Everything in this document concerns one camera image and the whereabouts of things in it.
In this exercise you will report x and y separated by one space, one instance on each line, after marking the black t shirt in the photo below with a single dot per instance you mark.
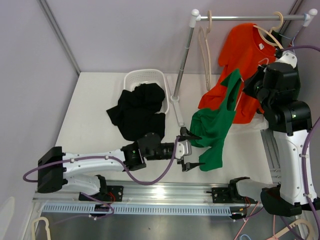
137 112

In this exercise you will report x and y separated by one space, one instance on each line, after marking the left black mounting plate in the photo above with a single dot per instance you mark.
111 193

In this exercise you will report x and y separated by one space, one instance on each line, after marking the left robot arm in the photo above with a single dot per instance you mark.
58 170

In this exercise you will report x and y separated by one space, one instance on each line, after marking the slotted cable duct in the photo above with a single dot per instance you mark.
137 209

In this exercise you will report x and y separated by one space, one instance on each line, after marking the dark green t shirt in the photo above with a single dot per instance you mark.
276 35

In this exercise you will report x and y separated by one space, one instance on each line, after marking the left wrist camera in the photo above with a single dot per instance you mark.
183 148

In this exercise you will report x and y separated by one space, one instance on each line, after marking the black mounting plate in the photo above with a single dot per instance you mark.
228 195
111 193

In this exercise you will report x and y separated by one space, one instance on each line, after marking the pink wire hanger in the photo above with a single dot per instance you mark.
263 61

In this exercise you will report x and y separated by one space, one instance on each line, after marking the metal clothes rack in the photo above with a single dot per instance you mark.
197 17

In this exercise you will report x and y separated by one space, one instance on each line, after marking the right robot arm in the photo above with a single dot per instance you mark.
290 120

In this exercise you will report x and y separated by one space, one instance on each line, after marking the orange t shirt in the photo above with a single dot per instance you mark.
242 50

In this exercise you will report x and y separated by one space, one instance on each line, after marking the beige hanger bottom right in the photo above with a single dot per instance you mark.
310 232

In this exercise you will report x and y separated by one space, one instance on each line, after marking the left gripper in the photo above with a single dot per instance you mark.
186 135

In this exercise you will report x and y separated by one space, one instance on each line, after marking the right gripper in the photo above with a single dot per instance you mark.
248 87

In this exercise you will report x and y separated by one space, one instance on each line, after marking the white printed t shirt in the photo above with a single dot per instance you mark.
258 123

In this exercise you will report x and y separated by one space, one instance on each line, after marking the beige wooden hanger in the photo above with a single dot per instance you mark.
202 37

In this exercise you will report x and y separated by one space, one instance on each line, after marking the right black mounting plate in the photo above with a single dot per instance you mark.
228 195

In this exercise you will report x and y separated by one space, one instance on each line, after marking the beige hanger bottom left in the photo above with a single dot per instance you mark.
42 222

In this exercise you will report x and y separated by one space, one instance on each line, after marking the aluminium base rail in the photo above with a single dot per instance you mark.
186 194

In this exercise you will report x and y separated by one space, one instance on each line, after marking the blue wire hanger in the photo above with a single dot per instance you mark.
290 40

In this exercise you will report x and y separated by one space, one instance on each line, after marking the white perforated plastic basket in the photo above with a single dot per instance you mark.
148 76

